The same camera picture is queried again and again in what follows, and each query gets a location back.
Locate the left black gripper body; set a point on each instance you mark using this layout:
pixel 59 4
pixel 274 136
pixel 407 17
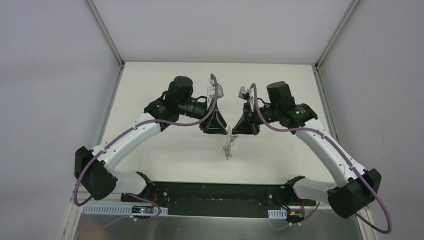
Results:
pixel 209 116

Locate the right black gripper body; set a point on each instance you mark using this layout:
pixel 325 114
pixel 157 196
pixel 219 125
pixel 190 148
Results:
pixel 248 115

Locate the key with green tag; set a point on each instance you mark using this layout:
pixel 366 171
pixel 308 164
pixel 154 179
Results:
pixel 233 138

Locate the large metal keyring with clips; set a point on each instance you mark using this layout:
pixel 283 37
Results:
pixel 228 144

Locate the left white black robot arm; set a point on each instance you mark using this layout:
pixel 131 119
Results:
pixel 94 168

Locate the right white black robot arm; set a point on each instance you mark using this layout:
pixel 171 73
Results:
pixel 353 186

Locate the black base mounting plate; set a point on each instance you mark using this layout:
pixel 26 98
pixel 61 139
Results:
pixel 222 199

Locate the right circuit board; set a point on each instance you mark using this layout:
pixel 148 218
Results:
pixel 295 216

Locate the circuit board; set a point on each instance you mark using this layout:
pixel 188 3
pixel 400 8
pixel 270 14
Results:
pixel 142 210
pixel 295 216

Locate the left circuit board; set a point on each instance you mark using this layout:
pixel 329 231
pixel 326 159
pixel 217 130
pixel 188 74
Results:
pixel 142 210

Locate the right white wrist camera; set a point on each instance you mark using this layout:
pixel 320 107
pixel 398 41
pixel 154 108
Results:
pixel 246 94

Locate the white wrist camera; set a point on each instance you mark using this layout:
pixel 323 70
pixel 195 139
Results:
pixel 246 94
pixel 213 92

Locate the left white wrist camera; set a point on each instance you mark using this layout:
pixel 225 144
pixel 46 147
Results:
pixel 213 92

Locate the right white cable duct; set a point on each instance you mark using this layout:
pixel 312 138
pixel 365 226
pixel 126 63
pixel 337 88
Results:
pixel 277 214

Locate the white cable duct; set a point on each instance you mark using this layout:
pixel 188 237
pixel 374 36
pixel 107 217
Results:
pixel 277 214
pixel 119 209

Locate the left white cable duct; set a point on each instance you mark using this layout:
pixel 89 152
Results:
pixel 119 209

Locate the right aluminium frame post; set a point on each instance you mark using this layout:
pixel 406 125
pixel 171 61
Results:
pixel 353 5

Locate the aluminium frame post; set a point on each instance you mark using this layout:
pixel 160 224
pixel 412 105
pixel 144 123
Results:
pixel 97 17
pixel 353 5

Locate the left aluminium frame post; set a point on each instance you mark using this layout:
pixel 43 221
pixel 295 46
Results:
pixel 97 17

